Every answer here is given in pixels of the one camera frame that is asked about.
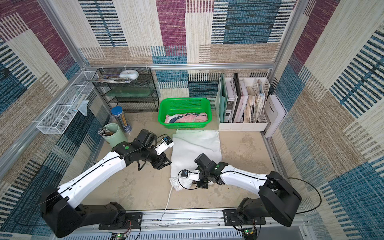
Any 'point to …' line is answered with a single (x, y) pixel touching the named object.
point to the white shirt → (186, 144)
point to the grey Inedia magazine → (274, 113)
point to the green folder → (223, 100)
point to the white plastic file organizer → (242, 104)
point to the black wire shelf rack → (132, 88)
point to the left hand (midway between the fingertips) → (167, 157)
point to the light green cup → (115, 138)
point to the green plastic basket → (170, 106)
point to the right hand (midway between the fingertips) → (194, 177)
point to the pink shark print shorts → (186, 118)
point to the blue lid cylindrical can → (117, 111)
